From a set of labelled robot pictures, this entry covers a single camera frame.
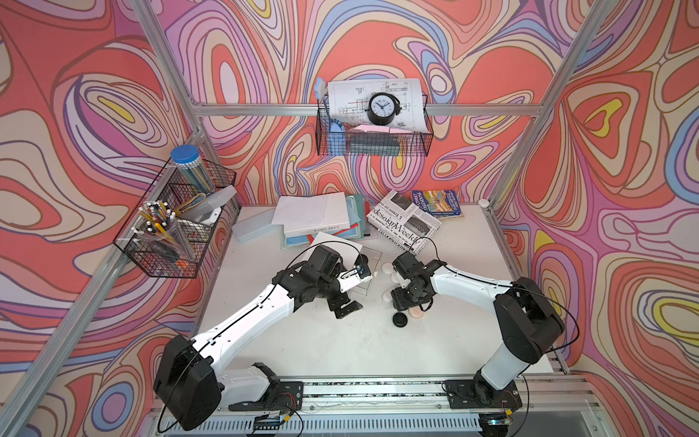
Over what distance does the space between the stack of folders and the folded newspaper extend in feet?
0.20

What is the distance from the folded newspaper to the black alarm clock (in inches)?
14.5

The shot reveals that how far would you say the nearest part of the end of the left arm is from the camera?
55cm

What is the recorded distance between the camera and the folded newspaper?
104 cm

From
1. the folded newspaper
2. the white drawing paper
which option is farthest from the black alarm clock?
the folded newspaper

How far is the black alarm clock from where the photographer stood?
0.80 meters

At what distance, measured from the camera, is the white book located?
1.07 meters

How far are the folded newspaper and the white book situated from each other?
0.13 m

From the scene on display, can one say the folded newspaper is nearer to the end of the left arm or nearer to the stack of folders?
the stack of folders

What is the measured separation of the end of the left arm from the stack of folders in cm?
41
